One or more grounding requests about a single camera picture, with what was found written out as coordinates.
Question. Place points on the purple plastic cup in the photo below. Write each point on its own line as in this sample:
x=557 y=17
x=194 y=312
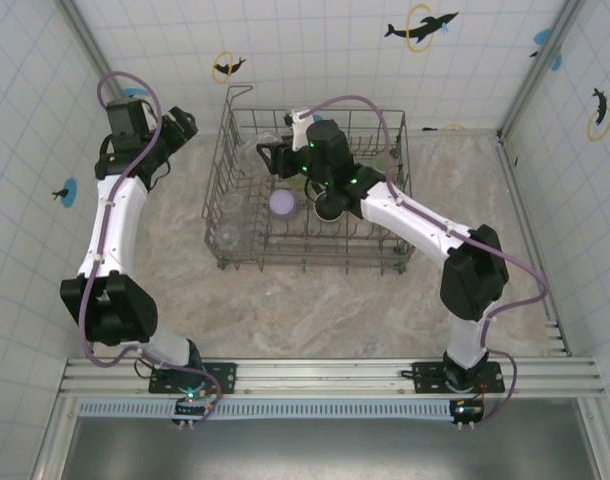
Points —
x=284 y=204

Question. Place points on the black mug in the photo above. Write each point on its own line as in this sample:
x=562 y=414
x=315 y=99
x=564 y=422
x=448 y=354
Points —
x=327 y=210

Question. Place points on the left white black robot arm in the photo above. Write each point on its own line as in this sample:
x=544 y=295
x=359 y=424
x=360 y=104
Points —
x=115 y=225

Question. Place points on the blue circle shark sticker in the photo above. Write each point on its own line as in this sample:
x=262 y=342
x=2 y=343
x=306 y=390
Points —
x=132 y=92

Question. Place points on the low black yellow sticker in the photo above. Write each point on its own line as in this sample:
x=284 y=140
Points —
x=430 y=129

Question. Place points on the left controller board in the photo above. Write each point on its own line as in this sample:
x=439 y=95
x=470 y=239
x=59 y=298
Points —
x=190 y=407

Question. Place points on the controller board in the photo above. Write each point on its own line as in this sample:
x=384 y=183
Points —
x=190 y=407
x=467 y=411

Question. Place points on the right controller board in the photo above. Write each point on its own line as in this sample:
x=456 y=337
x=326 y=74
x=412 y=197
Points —
x=467 y=411

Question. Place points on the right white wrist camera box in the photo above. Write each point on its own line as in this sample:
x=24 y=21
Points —
x=299 y=130

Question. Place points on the aluminium frame post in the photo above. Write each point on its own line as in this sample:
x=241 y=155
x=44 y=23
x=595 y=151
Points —
x=524 y=100
x=90 y=42

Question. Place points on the aluminium side rail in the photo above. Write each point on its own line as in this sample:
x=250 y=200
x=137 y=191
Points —
x=509 y=155

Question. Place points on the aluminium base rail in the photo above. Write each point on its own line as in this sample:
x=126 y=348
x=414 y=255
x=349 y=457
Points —
x=310 y=372

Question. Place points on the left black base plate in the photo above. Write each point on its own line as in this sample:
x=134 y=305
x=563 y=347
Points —
x=225 y=375

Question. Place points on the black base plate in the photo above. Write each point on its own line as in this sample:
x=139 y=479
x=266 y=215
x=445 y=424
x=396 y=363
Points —
x=425 y=375
x=225 y=375

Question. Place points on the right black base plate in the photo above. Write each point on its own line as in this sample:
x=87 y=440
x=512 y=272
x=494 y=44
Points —
x=425 y=375

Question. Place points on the blue patch wall sticker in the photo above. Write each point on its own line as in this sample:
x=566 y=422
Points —
x=541 y=36

